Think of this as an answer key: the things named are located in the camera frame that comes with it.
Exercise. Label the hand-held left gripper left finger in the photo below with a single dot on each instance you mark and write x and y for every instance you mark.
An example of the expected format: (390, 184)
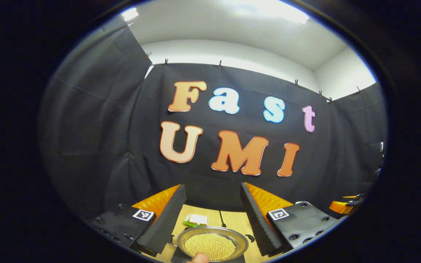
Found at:
(168, 219)

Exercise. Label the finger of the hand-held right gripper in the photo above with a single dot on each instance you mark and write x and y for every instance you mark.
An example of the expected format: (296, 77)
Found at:
(340, 207)

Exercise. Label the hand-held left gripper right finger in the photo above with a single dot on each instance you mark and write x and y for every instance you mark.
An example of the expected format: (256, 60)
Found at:
(256, 219)

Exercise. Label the black induction cooktop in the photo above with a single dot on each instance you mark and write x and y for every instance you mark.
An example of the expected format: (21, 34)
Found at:
(175, 259)

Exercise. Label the steel pot with soybeans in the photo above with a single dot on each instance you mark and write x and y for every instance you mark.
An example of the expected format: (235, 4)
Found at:
(210, 245)

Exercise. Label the sandwich with lettuce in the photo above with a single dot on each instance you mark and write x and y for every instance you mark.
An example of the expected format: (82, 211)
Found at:
(196, 220)

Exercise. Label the black backdrop cloth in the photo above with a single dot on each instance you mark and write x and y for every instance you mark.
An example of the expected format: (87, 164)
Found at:
(122, 120)

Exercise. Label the row of black clips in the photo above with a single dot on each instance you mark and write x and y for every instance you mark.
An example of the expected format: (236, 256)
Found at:
(220, 64)

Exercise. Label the small ceiling light strip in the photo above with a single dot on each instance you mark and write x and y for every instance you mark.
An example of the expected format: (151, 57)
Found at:
(130, 14)

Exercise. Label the large ceiling light panel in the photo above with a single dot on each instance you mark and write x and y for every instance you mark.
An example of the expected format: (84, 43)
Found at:
(269, 9)

